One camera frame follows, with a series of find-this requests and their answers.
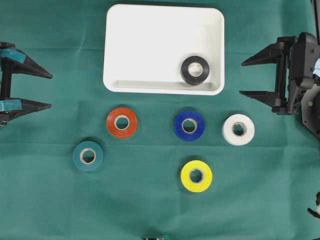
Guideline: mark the black tape roll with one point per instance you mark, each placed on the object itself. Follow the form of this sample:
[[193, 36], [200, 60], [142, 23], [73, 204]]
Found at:
[[195, 70]]

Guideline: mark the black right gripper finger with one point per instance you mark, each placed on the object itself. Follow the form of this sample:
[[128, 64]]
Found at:
[[273, 52], [273, 99]]

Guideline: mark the white plastic case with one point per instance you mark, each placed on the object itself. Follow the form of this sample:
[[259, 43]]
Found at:
[[146, 45]]

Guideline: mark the black bottom camera mount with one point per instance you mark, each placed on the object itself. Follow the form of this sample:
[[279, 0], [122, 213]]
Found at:
[[155, 237]]

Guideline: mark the green table cloth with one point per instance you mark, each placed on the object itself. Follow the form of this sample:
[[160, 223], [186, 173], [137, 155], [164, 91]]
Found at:
[[260, 190]]

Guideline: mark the white tape roll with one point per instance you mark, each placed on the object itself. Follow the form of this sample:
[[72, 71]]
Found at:
[[238, 129]]

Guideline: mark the white blue cable label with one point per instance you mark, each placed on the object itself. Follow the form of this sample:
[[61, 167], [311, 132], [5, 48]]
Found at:
[[316, 70]]

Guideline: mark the yellow tape roll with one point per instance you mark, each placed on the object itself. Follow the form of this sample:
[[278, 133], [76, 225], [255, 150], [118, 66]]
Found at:
[[196, 176]]

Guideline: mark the blue tape roll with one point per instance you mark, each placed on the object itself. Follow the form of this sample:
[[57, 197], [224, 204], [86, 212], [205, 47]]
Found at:
[[189, 126]]

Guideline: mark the red tape roll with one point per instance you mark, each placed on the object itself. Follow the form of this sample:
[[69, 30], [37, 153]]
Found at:
[[122, 122]]

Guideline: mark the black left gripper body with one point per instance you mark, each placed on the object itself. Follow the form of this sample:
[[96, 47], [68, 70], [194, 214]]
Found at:
[[5, 75]]

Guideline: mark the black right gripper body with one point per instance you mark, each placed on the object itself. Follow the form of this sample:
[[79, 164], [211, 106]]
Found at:
[[302, 53]]

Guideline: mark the teal tape roll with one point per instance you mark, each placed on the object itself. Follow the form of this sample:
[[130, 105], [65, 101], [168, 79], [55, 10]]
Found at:
[[87, 156]]

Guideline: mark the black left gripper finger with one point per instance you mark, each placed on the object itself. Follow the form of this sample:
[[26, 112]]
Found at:
[[12, 108], [14, 61]]

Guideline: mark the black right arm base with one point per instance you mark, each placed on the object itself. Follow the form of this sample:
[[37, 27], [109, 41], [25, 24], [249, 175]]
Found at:
[[310, 110]]

